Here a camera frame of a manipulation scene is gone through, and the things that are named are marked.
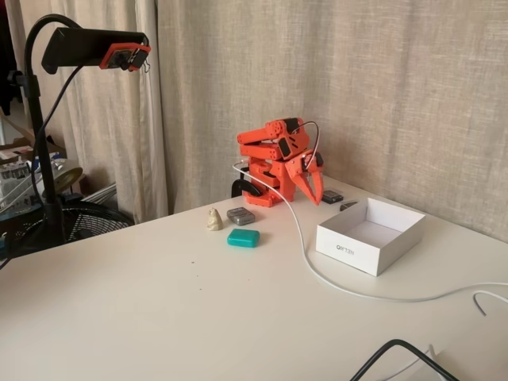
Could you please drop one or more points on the orange gripper black servo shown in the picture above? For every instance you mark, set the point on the orange gripper black servo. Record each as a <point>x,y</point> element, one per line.
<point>298,171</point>

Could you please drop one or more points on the teal green rounded cube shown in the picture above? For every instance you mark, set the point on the teal green rounded cube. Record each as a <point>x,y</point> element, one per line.
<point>243,238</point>

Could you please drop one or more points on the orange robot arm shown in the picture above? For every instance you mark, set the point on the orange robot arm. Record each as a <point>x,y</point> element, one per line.
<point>258,151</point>

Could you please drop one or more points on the white cardboard box bin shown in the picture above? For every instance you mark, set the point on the white cardboard box bin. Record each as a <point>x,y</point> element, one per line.
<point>345,246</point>

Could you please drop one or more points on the black case clear lid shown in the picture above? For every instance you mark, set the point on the black case clear lid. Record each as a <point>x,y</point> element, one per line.
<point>332,196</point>

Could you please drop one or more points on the black table clamp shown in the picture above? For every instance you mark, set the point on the black table clamp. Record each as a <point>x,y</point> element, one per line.
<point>240,185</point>

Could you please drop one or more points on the grey small plastic case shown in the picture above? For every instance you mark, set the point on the grey small plastic case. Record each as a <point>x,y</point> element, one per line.
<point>240,216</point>

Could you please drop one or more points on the beige small figurine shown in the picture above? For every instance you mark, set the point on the beige small figurine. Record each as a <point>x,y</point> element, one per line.
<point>214,221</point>

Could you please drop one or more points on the beige wide curtain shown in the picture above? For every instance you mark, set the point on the beige wide curtain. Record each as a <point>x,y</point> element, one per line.
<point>357,79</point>

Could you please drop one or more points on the white slatted rack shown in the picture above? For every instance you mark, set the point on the white slatted rack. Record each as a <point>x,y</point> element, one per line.
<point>101,193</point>

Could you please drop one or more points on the black floor fan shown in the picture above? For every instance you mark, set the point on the black floor fan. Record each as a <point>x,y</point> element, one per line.
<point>91,222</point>

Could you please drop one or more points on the brass coloured lamp shade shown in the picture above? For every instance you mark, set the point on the brass coloured lamp shade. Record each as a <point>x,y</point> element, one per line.
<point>67,176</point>

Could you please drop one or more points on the black phone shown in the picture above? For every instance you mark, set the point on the black phone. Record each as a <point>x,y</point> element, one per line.
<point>87,47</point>

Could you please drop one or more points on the black gooseneck stand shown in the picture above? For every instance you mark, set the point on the black gooseneck stand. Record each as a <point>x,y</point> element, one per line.
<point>39,119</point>

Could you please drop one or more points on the brown cardboard box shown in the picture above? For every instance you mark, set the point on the brown cardboard box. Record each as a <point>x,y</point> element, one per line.
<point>24,133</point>

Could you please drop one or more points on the camera on black stand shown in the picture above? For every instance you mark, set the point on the camera on black stand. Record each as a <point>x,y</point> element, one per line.
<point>119,139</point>

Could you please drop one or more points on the orange camera mount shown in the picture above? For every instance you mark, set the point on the orange camera mount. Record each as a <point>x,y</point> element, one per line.
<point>107,59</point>

